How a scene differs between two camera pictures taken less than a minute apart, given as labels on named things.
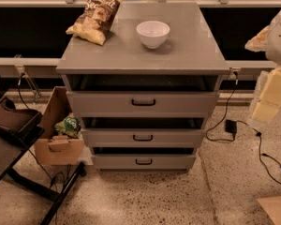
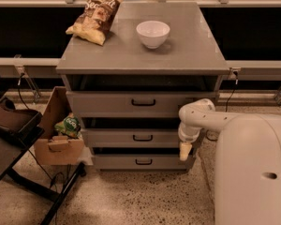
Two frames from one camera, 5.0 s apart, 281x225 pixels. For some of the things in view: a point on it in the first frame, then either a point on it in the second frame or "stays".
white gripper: [279, 41] -> [187, 137]
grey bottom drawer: [143, 161] stays
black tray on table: [20, 124] stays
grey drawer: [143, 138] stays
